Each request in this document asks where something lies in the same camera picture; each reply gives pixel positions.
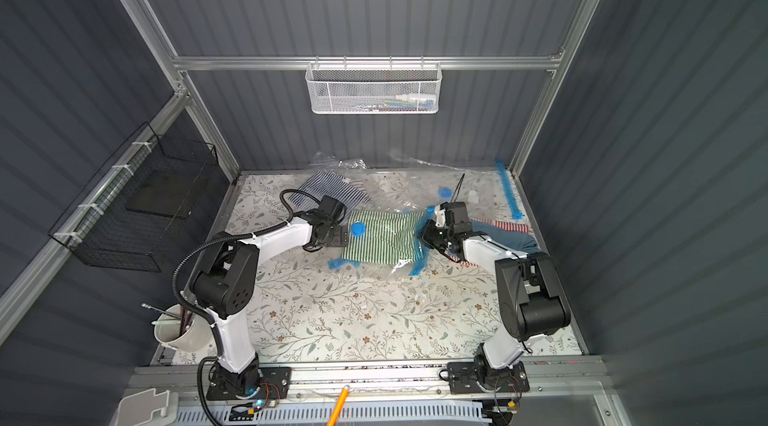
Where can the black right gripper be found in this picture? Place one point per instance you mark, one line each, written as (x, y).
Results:
(437, 233)

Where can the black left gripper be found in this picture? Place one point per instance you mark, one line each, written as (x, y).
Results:
(338, 234)

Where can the green white striped garment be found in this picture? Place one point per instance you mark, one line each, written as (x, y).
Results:
(390, 238)

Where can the clear vacuum bag blue zipper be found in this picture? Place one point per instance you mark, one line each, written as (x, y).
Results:
(385, 210)

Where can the red white striped tank top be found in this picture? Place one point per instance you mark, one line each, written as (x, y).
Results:
(497, 242)

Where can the grey blue ribbed garment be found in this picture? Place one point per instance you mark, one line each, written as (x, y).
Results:
(512, 235)

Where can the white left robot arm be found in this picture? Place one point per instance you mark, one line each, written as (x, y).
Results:
(223, 279)

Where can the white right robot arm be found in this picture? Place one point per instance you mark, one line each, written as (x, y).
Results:
(530, 295)

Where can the blue valve cap on bag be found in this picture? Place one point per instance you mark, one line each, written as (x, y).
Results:
(357, 229)

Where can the blue white striped garment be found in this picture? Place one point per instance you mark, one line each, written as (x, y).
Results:
(329, 183)

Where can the blue round valve cap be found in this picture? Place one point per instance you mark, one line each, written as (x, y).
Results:
(445, 192)

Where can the white pen cup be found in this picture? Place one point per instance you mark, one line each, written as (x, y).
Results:
(182, 331)

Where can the orange pencil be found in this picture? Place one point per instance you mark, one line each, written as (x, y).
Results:
(338, 407)

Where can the white wire wall basket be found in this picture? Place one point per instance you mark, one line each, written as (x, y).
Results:
(368, 91)

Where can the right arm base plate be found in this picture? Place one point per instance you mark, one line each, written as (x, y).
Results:
(466, 378)

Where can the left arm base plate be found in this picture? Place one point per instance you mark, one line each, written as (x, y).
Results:
(269, 384)

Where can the white vented cable duct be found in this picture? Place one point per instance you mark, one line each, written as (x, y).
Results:
(425, 412)

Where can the black wire wall basket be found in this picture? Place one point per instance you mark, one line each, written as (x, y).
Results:
(150, 209)

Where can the aluminium corner frame post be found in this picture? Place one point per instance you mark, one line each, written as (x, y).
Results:
(576, 33)

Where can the white plastic bracket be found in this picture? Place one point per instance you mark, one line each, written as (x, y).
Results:
(148, 408)

